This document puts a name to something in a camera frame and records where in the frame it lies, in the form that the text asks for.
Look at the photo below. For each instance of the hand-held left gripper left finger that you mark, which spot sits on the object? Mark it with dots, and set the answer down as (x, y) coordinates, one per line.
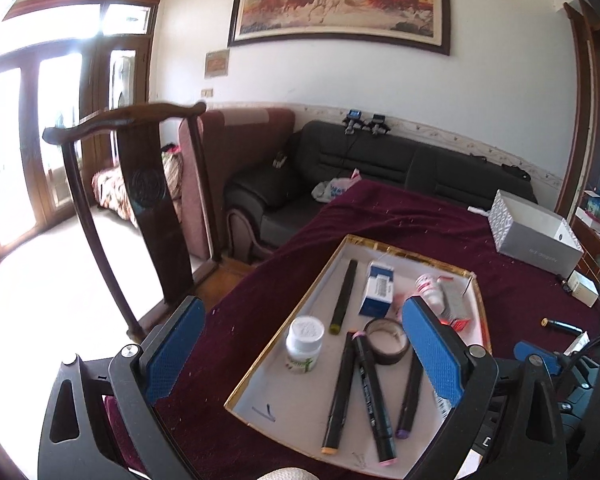
(172, 355)

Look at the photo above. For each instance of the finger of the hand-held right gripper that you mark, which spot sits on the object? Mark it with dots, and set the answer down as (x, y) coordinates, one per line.
(522, 350)

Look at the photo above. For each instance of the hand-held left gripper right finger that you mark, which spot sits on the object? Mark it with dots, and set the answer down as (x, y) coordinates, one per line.
(432, 355)

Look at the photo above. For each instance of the black marker purple caps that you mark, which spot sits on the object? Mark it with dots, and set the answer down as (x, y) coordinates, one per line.
(410, 395)

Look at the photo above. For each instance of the black tape roll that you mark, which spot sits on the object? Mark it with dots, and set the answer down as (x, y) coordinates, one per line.
(380, 357)

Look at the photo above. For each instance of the grey red tall box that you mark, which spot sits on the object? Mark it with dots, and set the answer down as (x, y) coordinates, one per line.
(455, 305)

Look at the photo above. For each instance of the white bottle red label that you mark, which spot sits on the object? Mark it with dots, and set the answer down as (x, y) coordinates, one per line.
(428, 290)

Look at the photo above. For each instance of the black marker pink caps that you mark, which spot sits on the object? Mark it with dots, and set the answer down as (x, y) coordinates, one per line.
(375, 400)

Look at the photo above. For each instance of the blue white small box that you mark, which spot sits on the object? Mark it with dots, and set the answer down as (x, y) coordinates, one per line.
(380, 287)

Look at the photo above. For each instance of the black marker orange caps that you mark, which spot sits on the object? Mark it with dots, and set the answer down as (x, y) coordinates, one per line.
(337, 395)

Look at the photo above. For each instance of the black marker yellow caps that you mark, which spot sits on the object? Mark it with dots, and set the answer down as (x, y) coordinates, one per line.
(344, 296)

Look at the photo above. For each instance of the white tray gold rim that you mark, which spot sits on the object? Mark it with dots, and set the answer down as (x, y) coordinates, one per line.
(280, 395)

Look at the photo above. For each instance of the white bottle green label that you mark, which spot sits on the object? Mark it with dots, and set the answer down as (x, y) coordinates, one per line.
(305, 345)

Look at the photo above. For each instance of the person's left hand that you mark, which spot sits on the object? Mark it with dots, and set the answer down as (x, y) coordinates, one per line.
(287, 475)

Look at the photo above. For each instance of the black marker gold tip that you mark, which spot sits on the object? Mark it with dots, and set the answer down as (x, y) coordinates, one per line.
(562, 327)

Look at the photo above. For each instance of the white medicine box red border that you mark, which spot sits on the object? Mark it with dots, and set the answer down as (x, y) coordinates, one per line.
(577, 344)

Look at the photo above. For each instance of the small black device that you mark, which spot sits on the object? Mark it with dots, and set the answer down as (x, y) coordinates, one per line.
(566, 286)

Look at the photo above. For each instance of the white flat cardboard box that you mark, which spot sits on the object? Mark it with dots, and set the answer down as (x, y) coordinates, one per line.
(582, 287)

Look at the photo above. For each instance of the grey cardboard shoe box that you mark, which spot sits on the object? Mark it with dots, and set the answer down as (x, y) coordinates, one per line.
(535, 245)

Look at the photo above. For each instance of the wooden cabinet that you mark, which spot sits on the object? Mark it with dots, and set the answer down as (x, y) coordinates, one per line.
(592, 255)

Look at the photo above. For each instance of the maroon velvet cloth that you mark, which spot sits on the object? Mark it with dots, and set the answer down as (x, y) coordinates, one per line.
(420, 220)

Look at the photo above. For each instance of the dark wooden chair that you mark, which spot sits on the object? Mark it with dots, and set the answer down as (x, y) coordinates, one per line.
(150, 210)

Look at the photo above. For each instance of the floral blanket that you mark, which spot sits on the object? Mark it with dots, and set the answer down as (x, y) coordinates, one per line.
(115, 190)

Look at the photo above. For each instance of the black bag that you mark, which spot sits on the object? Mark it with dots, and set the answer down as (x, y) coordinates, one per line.
(515, 171)

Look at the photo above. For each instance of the plastic bag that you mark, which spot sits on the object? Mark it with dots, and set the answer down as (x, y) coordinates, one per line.
(335, 187)

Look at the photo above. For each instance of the black leather sofa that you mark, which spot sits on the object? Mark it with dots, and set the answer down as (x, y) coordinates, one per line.
(355, 175)

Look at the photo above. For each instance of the black clamp device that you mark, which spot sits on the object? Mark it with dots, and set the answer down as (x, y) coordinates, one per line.
(378, 124)
(352, 121)

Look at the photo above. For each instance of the wooden glass door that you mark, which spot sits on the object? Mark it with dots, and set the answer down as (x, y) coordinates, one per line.
(27, 125)

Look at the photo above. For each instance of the small framed picture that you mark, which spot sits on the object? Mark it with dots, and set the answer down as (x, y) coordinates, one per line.
(216, 63)

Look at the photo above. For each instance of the framed horse painting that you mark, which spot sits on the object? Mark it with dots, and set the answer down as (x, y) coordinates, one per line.
(340, 5)

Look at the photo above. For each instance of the wooden door frame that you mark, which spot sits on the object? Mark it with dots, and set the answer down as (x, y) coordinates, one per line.
(580, 110)

